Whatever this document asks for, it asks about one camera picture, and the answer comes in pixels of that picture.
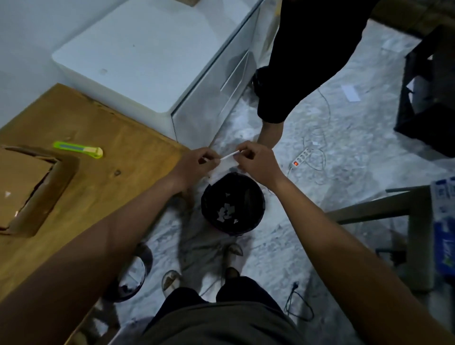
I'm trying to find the brown cardboard box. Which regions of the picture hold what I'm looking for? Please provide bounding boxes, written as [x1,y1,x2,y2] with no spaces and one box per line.
[0,144,80,238]

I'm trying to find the person's shoe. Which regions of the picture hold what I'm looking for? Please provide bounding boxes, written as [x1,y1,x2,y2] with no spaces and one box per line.
[222,243,245,278]
[162,270,183,298]

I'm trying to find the green utility knife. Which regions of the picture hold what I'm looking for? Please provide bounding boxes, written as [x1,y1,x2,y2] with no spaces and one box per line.
[53,141,104,159]

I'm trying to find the person's right forearm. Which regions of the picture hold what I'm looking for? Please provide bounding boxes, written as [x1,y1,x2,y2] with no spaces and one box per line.
[272,176,455,345]

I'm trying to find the white paper strip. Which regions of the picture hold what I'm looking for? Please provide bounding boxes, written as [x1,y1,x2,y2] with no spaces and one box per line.
[208,150,242,185]

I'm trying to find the black cable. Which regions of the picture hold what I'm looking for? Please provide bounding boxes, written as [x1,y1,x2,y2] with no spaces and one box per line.
[284,282,315,322]

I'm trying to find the person's black shorts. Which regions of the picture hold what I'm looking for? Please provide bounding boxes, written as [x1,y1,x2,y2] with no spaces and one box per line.
[144,275,299,335]

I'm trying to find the black round trash bin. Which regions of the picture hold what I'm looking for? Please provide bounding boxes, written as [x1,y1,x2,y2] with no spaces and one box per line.
[201,172,266,236]

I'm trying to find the person's grey shirt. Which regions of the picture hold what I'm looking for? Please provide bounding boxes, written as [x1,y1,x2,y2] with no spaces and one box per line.
[135,301,310,345]

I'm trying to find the black stool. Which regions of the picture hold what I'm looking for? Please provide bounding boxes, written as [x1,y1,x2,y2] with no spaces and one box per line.
[394,24,455,158]

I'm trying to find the person's left hand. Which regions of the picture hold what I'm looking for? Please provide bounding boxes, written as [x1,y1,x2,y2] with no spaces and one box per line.
[177,147,222,192]

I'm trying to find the white paper sheet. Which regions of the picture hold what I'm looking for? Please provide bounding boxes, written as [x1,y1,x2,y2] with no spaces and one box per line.
[341,84,362,103]

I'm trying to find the person's right hand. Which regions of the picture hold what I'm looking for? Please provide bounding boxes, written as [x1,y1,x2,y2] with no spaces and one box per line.
[233,140,286,190]

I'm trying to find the person's left forearm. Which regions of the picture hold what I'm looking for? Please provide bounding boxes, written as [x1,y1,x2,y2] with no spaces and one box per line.
[0,172,185,345]

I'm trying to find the white paper scraps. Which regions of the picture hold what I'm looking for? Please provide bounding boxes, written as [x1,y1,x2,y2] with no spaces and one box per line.
[215,192,240,225]

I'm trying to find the person's left shoe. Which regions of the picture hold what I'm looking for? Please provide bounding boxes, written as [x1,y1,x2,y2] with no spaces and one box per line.
[162,270,183,298]

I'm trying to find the black round container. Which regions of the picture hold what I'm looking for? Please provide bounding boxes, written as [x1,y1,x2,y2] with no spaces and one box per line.
[103,243,154,303]

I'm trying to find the blue and white packets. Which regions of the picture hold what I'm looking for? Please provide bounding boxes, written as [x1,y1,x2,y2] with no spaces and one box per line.
[430,177,455,278]

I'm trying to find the person's right shoe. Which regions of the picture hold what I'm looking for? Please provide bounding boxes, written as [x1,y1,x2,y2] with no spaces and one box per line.
[222,243,245,278]

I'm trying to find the white power strip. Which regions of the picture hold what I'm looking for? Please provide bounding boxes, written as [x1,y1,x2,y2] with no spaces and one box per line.
[291,147,313,168]

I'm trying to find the white cabinet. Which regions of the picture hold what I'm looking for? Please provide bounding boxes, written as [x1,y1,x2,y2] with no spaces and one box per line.
[52,0,276,150]

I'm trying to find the white cable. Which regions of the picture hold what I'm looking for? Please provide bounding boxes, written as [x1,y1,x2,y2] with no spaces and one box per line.
[286,89,333,185]

